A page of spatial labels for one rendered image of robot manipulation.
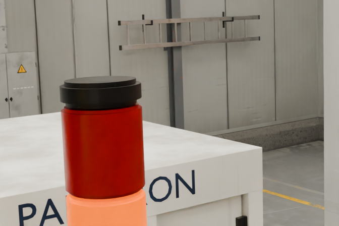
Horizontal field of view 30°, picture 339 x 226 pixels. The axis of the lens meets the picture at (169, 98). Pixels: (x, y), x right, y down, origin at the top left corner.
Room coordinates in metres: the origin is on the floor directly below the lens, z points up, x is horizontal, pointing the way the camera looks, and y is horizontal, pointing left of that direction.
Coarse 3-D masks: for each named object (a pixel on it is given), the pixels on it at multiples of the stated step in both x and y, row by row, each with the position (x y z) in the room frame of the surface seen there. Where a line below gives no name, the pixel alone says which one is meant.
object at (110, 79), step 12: (72, 84) 0.37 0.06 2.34; (84, 84) 0.37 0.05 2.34; (96, 84) 0.36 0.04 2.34; (108, 84) 0.37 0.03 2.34; (120, 84) 0.37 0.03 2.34; (132, 84) 0.38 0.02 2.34; (60, 96) 0.38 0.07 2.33; (72, 96) 0.37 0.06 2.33; (84, 96) 0.36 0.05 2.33; (96, 96) 0.36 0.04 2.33; (108, 96) 0.36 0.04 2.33; (120, 96) 0.37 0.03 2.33; (132, 96) 0.37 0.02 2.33; (84, 108) 0.37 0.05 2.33; (96, 108) 0.36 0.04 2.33
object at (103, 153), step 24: (72, 120) 0.37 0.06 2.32; (96, 120) 0.36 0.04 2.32; (120, 120) 0.37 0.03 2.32; (72, 144) 0.37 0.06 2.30; (96, 144) 0.36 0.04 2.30; (120, 144) 0.36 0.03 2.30; (72, 168) 0.37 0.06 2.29; (96, 168) 0.36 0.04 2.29; (120, 168) 0.36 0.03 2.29; (144, 168) 0.39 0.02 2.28; (72, 192) 0.37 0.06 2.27; (96, 192) 0.36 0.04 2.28; (120, 192) 0.36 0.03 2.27
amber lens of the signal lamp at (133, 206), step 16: (144, 192) 0.39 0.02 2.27; (80, 208) 0.37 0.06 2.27; (96, 208) 0.36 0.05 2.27; (112, 208) 0.36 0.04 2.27; (128, 208) 0.37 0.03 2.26; (144, 208) 0.38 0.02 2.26; (80, 224) 0.37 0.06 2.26; (96, 224) 0.36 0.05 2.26; (112, 224) 0.36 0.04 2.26; (128, 224) 0.37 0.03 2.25; (144, 224) 0.38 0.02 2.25
